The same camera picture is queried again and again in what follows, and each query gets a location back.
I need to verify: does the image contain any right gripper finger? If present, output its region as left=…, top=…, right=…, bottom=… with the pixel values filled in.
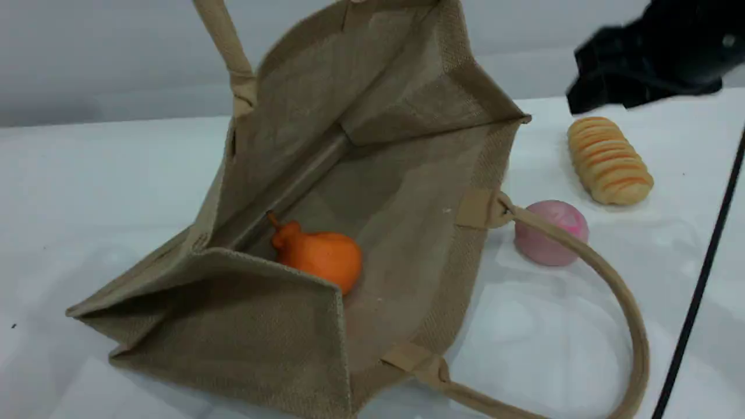
left=566, top=67, right=629, bottom=115
left=574, top=25, right=632, bottom=70

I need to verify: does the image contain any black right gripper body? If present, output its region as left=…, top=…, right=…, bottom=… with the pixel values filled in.
left=626, top=0, right=745, bottom=109

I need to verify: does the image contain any pink toy peach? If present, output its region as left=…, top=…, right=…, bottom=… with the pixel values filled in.
left=514, top=200, right=590, bottom=267

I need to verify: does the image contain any brown jute tote bag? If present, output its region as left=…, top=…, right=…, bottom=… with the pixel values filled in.
left=65, top=0, right=651, bottom=419

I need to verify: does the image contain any orange toy fruit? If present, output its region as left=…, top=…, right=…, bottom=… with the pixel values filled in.
left=267, top=211, right=363, bottom=296

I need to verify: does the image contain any striped bread loaf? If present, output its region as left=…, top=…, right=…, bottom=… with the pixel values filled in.
left=566, top=116, right=655, bottom=206

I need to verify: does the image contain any black cable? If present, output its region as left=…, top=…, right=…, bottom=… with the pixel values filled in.
left=651, top=125, right=745, bottom=419

